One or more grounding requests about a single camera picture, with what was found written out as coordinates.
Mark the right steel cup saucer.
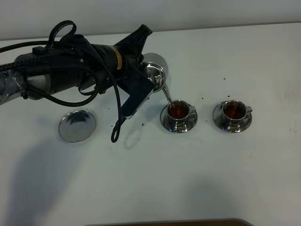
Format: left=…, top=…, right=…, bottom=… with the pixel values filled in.
left=213, top=101, right=253, bottom=133

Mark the stainless steel teacup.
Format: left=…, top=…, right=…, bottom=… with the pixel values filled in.
left=166, top=100, right=198, bottom=126
left=222, top=100, right=253, bottom=125

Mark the left steel cup saucer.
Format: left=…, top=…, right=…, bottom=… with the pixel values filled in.
left=160, top=105, right=197, bottom=133

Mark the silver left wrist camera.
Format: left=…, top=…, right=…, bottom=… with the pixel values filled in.
left=117, top=67, right=155, bottom=119

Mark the stainless steel teapot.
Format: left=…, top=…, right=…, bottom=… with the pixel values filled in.
left=141, top=53, right=174, bottom=108

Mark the right stainless steel teacup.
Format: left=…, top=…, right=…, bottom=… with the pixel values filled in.
left=222, top=100, right=253, bottom=125

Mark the steel cup saucer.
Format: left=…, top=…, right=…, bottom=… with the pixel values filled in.
left=160, top=105, right=197, bottom=133
left=213, top=101, right=253, bottom=133

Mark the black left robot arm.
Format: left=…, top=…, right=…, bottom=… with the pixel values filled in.
left=0, top=21, right=154, bottom=108

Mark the left stainless steel teacup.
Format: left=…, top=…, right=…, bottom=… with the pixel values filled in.
left=166, top=100, right=198, bottom=126

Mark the black braided left camera cable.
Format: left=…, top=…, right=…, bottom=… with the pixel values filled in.
left=0, top=20, right=127, bottom=143

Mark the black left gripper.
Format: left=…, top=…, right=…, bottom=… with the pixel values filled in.
left=112, top=24, right=152, bottom=87

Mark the steel teapot saucer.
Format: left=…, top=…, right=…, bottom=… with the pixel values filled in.
left=58, top=110, right=97, bottom=143

